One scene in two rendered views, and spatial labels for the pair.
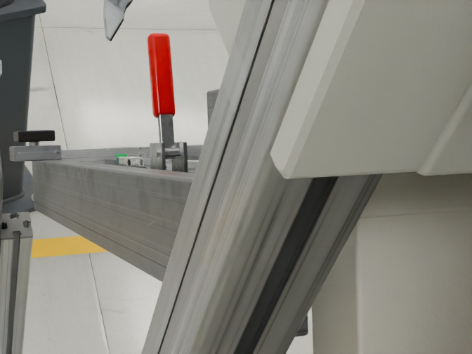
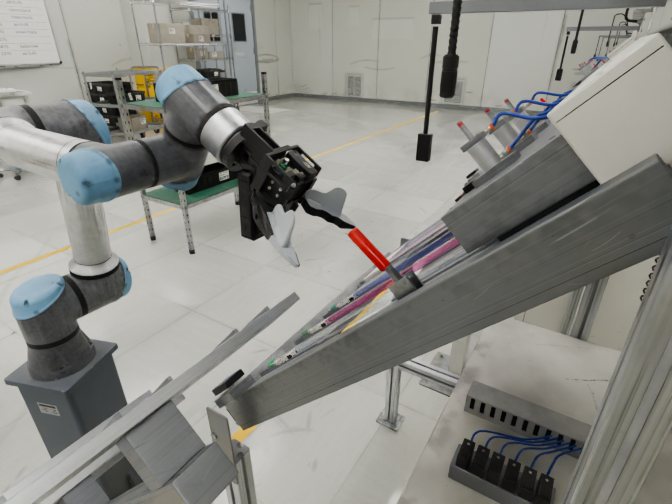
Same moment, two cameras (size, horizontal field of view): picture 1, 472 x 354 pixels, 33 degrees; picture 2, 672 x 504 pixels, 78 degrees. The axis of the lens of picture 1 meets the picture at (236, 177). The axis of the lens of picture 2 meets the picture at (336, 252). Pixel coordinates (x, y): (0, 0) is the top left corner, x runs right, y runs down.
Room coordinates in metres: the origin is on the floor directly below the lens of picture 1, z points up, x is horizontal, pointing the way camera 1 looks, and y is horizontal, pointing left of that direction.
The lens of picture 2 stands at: (0.08, 0.31, 1.30)
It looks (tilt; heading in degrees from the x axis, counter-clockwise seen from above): 27 degrees down; 333
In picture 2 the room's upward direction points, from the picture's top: straight up
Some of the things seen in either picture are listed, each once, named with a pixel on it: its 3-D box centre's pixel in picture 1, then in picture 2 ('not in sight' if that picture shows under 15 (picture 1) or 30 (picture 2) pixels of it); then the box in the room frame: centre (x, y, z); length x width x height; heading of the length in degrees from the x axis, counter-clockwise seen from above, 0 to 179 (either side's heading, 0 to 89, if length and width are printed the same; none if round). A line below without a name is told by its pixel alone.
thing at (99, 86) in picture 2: not in sight; (114, 108); (7.59, 0.26, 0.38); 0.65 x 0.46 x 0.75; 33
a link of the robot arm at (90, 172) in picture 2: not in sight; (42, 152); (0.93, 0.43, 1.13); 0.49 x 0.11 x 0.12; 29
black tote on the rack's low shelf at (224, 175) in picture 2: not in sight; (210, 175); (3.19, -0.25, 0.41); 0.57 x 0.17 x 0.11; 121
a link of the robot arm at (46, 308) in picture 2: not in sight; (46, 306); (1.16, 0.55, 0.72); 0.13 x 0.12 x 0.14; 119
